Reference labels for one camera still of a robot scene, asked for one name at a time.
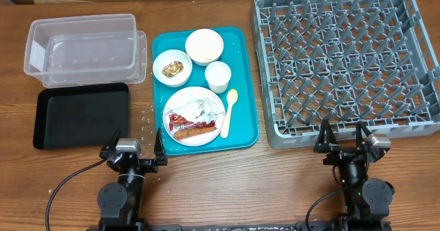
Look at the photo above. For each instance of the brown food scrap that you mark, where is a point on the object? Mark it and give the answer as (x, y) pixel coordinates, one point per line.
(172, 69)

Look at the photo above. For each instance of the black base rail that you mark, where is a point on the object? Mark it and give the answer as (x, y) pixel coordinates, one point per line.
(299, 226)

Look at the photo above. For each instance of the clear plastic bin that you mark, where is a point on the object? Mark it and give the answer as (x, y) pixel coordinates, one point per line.
(86, 50)

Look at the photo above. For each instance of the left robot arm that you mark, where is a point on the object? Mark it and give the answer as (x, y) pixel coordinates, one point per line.
(120, 201)

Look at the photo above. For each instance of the white paper cup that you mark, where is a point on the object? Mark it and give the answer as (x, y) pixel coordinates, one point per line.
(218, 75)

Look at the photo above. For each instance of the teal serving tray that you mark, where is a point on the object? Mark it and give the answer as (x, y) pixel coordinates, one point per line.
(244, 125)

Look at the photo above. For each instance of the yellow plastic spoon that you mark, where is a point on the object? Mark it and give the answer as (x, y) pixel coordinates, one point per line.
(231, 98)

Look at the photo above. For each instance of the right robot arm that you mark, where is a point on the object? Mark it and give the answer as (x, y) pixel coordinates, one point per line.
(366, 200)

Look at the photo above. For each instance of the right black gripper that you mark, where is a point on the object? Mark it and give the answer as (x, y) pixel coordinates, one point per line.
(321, 148)

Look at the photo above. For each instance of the grey dishwasher rack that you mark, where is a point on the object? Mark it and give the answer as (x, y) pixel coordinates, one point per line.
(344, 61)

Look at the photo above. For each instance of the foil wrapper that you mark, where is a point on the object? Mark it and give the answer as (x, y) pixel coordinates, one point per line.
(197, 110)

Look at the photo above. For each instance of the white bowl with food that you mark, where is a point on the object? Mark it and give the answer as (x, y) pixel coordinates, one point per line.
(167, 57)

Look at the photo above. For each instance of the red snack wrapper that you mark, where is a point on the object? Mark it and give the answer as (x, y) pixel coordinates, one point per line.
(178, 122)

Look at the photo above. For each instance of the pink bowl with rice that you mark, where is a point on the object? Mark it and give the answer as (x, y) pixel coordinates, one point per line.
(204, 46)

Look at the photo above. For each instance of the black plastic tray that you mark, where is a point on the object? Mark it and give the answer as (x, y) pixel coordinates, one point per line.
(89, 115)

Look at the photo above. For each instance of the fried sausage stick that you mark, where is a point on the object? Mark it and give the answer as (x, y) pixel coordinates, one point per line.
(187, 133)

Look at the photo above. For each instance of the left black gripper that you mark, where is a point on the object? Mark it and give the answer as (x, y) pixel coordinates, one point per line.
(150, 166)

